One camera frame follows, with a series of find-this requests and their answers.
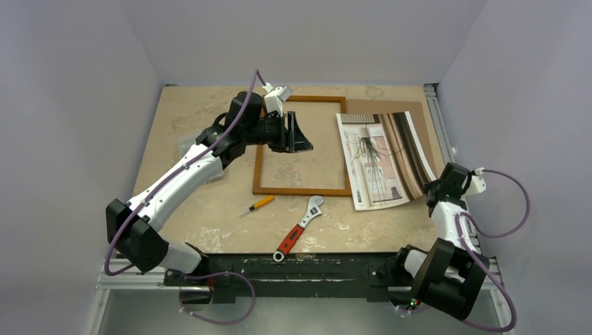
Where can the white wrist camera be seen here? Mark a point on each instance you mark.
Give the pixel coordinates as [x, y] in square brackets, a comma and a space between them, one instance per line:
[477, 183]
[275, 97]

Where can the printed plant photo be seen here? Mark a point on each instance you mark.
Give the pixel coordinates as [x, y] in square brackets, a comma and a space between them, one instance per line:
[386, 162]

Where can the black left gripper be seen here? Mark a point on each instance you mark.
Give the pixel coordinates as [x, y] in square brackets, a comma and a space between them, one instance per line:
[290, 138]

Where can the wooden picture frame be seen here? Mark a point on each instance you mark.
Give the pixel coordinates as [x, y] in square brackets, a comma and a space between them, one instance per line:
[298, 141]

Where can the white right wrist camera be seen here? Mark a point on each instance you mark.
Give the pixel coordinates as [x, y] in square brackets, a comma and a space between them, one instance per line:
[477, 183]

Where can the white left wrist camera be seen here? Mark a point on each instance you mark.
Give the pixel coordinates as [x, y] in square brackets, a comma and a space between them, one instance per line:
[275, 97]

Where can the red handled adjustable wrench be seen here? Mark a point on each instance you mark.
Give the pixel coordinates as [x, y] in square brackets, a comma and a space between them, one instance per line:
[287, 244]

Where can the brown frame backing board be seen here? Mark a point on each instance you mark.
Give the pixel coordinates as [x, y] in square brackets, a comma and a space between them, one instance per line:
[420, 116]

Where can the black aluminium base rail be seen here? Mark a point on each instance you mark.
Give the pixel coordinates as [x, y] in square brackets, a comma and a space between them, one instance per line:
[375, 277]

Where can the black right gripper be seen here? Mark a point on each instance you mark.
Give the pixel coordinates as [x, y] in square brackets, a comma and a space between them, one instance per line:
[432, 190]

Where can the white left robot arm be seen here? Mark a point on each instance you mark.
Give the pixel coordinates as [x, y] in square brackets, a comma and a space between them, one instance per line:
[133, 226]

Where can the yellow handled screwdriver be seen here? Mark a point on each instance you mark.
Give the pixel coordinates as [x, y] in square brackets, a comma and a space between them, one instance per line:
[257, 205]

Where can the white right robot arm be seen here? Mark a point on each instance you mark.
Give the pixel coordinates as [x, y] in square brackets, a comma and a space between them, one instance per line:
[446, 277]

